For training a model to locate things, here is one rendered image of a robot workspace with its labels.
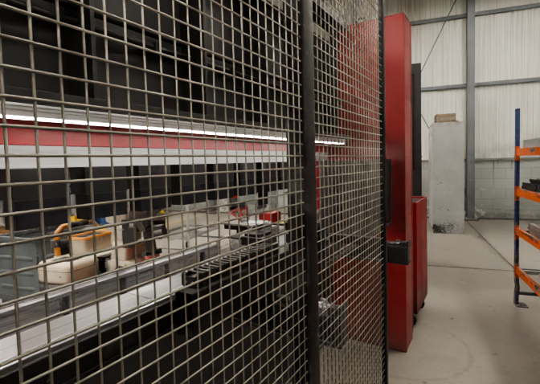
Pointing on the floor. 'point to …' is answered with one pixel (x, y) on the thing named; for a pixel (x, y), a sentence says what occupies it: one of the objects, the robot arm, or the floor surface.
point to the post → (304, 177)
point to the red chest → (419, 254)
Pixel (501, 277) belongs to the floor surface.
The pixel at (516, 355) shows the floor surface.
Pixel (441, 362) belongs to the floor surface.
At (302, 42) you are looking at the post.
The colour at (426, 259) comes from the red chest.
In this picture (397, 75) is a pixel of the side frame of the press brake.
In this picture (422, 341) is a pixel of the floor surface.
